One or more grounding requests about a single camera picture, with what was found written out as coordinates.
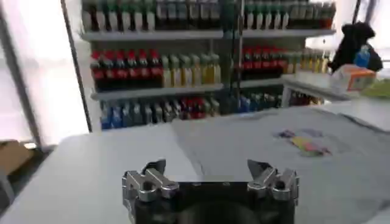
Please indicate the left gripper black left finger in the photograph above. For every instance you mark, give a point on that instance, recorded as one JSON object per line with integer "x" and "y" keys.
{"x": 146, "y": 185}

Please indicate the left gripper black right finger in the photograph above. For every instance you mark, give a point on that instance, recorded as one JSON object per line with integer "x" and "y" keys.
{"x": 275, "y": 184}

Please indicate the grey shirt with colourful print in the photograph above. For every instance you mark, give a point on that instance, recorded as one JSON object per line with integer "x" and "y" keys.
{"x": 274, "y": 164}

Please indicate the white side desk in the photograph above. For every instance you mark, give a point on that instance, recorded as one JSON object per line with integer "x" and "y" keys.
{"x": 307, "y": 83}

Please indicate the metal shelf rack of bottles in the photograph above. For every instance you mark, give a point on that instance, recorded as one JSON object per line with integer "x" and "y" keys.
{"x": 158, "y": 70}
{"x": 268, "y": 58}

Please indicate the orange and white tissue box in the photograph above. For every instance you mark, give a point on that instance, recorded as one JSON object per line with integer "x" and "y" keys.
{"x": 353, "y": 78}

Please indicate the brown cardboard box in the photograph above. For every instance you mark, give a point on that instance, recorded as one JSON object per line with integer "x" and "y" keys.
{"x": 13, "y": 155}

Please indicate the thin black window pole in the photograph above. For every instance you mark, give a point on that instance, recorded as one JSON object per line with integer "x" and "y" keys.
{"x": 76, "y": 67}

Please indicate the green cloth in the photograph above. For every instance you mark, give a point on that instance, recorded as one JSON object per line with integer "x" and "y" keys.
{"x": 379, "y": 89}

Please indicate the blue plastic water bottle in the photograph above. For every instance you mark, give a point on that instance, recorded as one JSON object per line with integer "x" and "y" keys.
{"x": 362, "y": 58}

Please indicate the black backpack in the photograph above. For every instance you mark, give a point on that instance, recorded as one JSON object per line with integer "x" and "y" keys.
{"x": 350, "y": 42}

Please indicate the grey window pillar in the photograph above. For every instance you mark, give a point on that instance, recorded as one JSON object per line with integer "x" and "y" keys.
{"x": 18, "y": 76}

